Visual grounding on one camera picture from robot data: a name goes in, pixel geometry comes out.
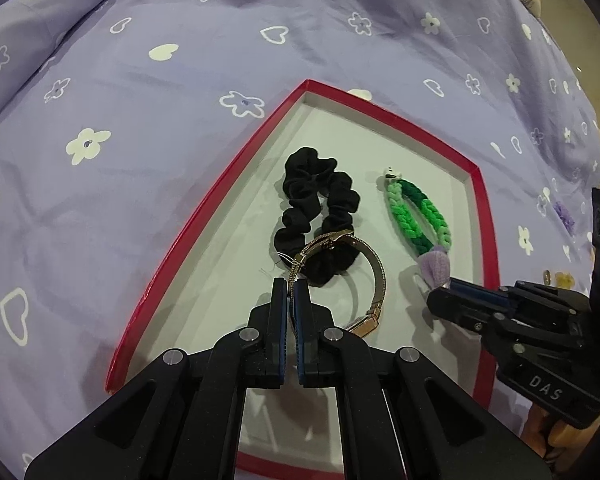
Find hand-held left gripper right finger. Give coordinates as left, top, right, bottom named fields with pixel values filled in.
left=291, top=280, right=546, bottom=480

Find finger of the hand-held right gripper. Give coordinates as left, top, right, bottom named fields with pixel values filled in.
left=447, top=279, right=589, bottom=322
left=426, top=290, right=507, bottom=337

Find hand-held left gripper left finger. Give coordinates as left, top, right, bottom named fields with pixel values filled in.
left=24, top=277, right=291, bottom=480

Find gold mesh-band wristwatch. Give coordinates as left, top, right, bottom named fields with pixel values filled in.
left=285, top=229, right=388, bottom=338

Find green braided strap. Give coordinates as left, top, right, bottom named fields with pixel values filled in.
left=382, top=165, right=453, bottom=288

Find red shallow box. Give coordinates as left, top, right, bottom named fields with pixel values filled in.
left=105, top=79, right=502, bottom=480

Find person's right hand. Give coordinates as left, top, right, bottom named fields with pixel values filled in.
left=522, top=402, right=581, bottom=480

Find purple flower hair clip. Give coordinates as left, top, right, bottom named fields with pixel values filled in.
left=554, top=201, right=579, bottom=232

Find black scrunchie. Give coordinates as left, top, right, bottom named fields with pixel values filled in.
left=273, top=147, right=363, bottom=288

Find purple floral duvet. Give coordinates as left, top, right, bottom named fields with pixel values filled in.
left=0, top=0, right=600, bottom=480

